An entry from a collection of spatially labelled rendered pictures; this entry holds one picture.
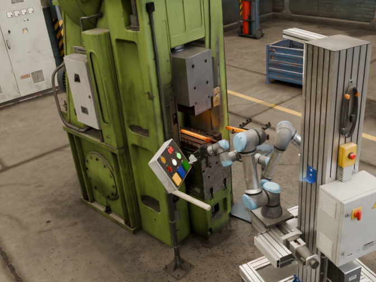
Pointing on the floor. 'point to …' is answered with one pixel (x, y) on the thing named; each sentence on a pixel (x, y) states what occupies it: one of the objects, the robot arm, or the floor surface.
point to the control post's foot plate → (172, 268)
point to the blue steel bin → (285, 61)
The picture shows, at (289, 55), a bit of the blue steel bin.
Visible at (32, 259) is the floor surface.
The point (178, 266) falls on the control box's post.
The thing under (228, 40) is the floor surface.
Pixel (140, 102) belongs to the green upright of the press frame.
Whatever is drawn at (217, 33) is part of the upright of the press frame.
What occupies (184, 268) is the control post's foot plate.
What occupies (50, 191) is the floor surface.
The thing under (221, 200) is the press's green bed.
